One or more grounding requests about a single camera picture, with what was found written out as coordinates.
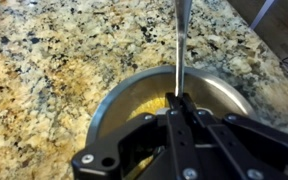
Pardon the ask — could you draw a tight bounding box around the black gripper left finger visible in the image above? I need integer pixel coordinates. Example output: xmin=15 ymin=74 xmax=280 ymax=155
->
xmin=71 ymin=93 xmax=202 ymax=180

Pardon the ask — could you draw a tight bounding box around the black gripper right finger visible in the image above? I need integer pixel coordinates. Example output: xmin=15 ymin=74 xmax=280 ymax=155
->
xmin=180 ymin=93 xmax=288 ymax=180

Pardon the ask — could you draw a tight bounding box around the silver metal spoon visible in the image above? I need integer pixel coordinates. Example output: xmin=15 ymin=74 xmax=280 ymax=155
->
xmin=173 ymin=0 xmax=194 ymax=100

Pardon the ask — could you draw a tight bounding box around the shallow steel bowl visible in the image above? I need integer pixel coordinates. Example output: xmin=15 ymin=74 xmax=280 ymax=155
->
xmin=84 ymin=64 xmax=257 ymax=180

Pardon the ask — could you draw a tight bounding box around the yellow grainy food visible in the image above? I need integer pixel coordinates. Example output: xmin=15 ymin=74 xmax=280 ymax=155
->
xmin=123 ymin=95 xmax=170 ymax=180

